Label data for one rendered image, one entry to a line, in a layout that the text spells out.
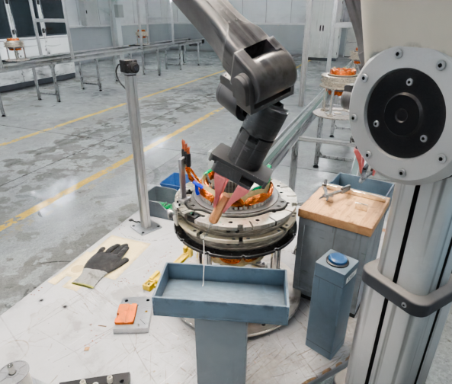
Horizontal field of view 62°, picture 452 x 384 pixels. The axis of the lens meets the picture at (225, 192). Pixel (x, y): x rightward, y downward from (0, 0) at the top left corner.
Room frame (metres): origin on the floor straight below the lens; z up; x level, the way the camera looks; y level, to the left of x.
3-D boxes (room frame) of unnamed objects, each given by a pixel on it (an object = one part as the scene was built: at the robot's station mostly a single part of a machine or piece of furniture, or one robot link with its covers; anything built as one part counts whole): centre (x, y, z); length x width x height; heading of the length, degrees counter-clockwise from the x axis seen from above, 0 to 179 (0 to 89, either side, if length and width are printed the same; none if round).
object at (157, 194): (1.39, 0.26, 0.82); 0.16 x 0.14 x 0.07; 67
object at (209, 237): (0.75, 0.01, 1.06); 0.09 x 0.04 x 0.01; 62
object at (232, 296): (0.57, 0.01, 0.92); 0.25 x 0.11 x 0.28; 84
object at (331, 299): (0.69, -0.25, 0.91); 0.07 x 0.07 x 0.25; 48
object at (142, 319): (0.78, 0.25, 0.79); 0.12 x 0.09 x 0.02; 3
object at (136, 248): (1.03, 0.41, 0.78); 0.31 x 0.19 x 0.01; 158
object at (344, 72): (3.00, -0.90, 1.05); 0.22 x 0.22 x 0.20
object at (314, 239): (0.91, -0.33, 0.91); 0.19 x 0.19 x 0.26; 57
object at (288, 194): (0.89, -0.03, 1.09); 0.32 x 0.32 x 0.01
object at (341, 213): (0.91, -0.33, 1.05); 0.20 x 0.19 x 0.02; 147
